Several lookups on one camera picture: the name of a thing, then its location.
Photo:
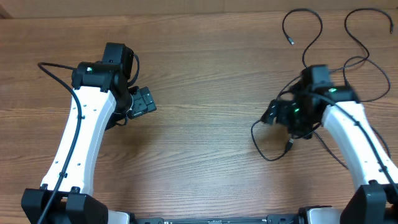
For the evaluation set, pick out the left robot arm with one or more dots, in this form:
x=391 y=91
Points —
x=104 y=95

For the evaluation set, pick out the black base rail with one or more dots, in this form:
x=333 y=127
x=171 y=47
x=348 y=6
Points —
x=214 y=219

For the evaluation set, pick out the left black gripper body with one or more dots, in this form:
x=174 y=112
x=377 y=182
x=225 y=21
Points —
x=142 y=102

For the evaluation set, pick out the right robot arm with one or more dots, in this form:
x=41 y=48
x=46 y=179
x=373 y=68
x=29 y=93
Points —
x=317 y=101

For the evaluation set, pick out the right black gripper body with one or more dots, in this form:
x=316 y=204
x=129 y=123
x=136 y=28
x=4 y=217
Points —
x=270 y=112

